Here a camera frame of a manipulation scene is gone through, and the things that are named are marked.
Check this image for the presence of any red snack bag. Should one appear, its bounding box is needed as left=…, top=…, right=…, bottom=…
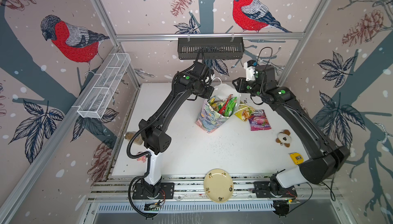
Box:
left=218, top=94, right=233, bottom=116

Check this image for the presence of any patterned paper gift bag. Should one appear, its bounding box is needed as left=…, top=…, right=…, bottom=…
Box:
left=195, top=83, right=241, bottom=133

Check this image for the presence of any yellow snack bag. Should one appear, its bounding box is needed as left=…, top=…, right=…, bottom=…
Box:
left=234, top=102, right=255, bottom=122

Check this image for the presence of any purple candy snack bag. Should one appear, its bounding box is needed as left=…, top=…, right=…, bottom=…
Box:
left=248, top=109, right=271, bottom=131

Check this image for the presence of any green Fox's candy bag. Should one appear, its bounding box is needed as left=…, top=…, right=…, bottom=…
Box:
left=208, top=96, right=226, bottom=112

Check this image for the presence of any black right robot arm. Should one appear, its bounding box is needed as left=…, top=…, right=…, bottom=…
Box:
left=232, top=65, right=350, bottom=196

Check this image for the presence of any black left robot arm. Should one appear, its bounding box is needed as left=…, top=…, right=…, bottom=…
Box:
left=139, top=61, right=214, bottom=197

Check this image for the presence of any bright green snack bag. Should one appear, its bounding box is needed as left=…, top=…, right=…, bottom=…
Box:
left=223, top=97, right=237, bottom=117

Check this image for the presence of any brown white plush toy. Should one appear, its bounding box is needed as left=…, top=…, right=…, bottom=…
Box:
left=275, top=129, right=292, bottom=148

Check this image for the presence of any yellow tape measure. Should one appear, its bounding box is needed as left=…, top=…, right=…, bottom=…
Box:
left=290, top=152, right=304, bottom=165

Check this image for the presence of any cream ceramic plate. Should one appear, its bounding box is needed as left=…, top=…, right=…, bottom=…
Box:
left=204, top=169, right=234, bottom=204

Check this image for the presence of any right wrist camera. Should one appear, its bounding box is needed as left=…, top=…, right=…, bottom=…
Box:
left=244, top=60, right=257, bottom=81

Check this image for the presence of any black hanging wall basket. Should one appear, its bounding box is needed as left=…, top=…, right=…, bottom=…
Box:
left=178, top=37, right=245, bottom=61

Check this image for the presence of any horizontal aluminium frame bar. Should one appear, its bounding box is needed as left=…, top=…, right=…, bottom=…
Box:
left=115, top=32, right=306, bottom=42

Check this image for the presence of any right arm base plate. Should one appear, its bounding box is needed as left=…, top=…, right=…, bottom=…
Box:
left=252, top=181, right=297, bottom=198

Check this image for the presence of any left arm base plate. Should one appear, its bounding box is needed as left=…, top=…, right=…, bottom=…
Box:
left=132, top=183, right=175, bottom=200

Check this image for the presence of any white wire mesh shelf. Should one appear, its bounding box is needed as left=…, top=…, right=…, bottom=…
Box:
left=77, top=53, right=131, bottom=118

